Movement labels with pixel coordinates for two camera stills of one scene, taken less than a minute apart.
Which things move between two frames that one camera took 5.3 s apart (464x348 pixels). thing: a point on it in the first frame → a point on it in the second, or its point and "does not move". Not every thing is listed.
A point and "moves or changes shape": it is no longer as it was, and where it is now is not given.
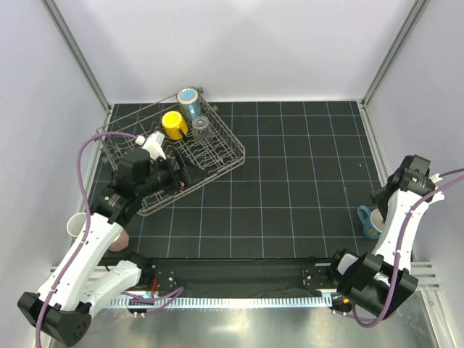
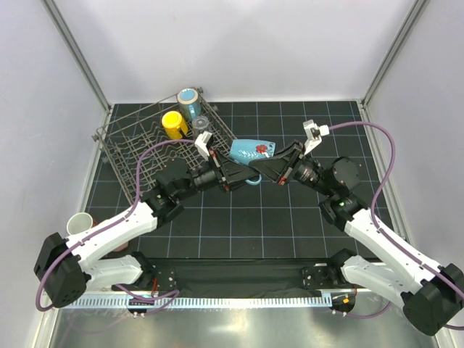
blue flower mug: x=372 y=227 moves or changes shape
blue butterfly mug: x=189 y=104 does not move
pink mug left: x=76 y=224 does not move
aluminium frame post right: x=409 y=21 does not move
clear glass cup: x=201 y=132 does not move
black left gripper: x=189 y=174 → x=230 y=172
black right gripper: x=379 y=197 → x=277 y=167
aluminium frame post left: x=76 y=52 does not move
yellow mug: x=172 y=121 does not move
